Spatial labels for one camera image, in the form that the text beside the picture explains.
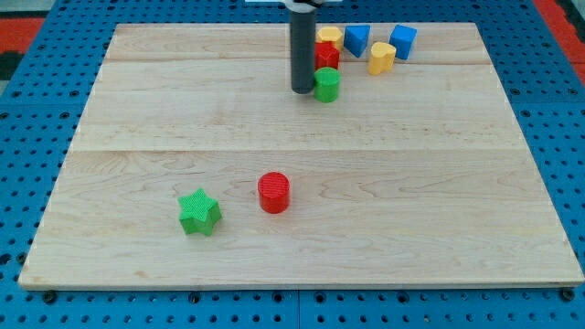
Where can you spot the light wooden board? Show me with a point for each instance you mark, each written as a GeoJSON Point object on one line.
{"type": "Point", "coordinates": [417, 178]}

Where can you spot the red cylinder block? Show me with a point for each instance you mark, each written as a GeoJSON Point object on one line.
{"type": "Point", "coordinates": [274, 192]}

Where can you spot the green cylinder block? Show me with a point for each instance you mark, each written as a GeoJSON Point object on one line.
{"type": "Point", "coordinates": [326, 84]}

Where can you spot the green star block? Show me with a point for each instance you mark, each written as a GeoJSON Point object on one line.
{"type": "Point", "coordinates": [199, 213]}

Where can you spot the yellow hexagon block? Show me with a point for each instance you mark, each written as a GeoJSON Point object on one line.
{"type": "Point", "coordinates": [332, 35]}

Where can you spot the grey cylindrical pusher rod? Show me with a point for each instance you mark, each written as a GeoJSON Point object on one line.
{"type": "Point", "coordinates": [302, 22]}

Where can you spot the yellow heart block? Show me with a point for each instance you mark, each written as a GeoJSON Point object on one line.
{"type": "Point", "coordinates": [381, 58]}

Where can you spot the blue triangle block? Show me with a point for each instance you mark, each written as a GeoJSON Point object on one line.
{"type": "Point", "coordinates": [356, 39]}

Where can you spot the blue cube block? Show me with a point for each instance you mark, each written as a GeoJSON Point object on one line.
{"type": "Point", "coordinates": [402, 38]}

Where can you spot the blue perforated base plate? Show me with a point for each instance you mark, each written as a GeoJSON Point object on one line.
{"type": "Point", "coordinates": [43, 102]}

